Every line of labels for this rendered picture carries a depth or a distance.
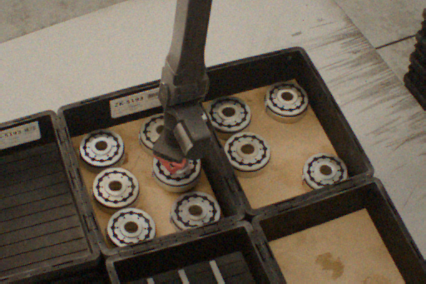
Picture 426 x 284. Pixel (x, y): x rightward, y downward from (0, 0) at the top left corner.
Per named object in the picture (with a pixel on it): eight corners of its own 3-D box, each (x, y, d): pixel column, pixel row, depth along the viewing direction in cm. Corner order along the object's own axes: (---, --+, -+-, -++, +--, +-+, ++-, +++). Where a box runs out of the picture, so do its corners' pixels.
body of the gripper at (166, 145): (202, 128, 160) (205, 107, 154) (180, 166, 154) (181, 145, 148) (174, 117, 161) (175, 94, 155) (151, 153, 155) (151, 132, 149)
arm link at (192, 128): (203, 67, 145) (160, 78, 142) (230, 112, 139) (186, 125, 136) (195, 107, 154) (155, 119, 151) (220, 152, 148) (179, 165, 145)
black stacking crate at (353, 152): (181, 108, 183) (182, 75, 174) (296, 78, 190) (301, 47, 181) (244, 246, 160) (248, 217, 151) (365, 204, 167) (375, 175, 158)
